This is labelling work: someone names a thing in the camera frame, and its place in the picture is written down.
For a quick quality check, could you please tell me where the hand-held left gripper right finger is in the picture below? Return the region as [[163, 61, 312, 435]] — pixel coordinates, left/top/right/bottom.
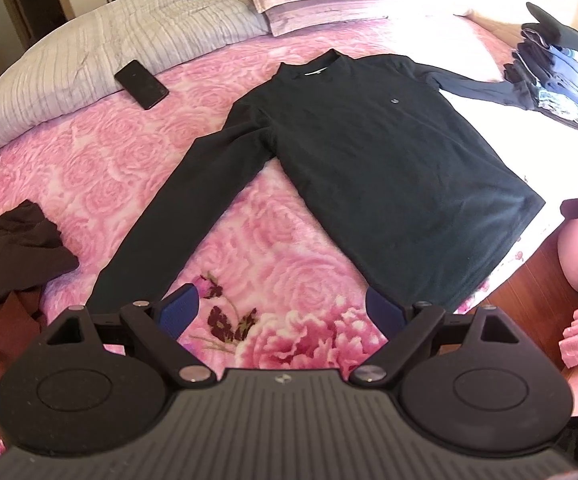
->
[[348, 287, 520, 389]]

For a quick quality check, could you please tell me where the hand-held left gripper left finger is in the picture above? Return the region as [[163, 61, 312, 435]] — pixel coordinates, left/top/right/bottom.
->
[[44, 282, 216, 389]]

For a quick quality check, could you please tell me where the black long-sleeve sweater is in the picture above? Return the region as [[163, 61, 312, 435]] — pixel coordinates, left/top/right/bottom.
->
[[86, 50, 547, 328]]

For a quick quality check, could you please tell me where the stack of folded clothes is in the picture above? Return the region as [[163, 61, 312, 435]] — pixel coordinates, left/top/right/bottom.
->
[[503, 2, 578, 135]]

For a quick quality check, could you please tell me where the pink floral blanket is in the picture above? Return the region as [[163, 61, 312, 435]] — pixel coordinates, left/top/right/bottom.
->
[[0, 14, 570, 461]]

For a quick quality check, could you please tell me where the brown garment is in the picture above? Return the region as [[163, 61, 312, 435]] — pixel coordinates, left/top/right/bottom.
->
[[0, 199, 80, 442]]

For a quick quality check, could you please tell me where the black smartphone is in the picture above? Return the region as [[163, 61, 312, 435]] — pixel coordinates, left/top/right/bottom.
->
[[114, 59, 170, 110]]

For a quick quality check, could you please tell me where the grey striped quilt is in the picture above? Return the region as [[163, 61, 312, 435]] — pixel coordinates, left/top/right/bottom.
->
[[0, 0, 270, 157]]

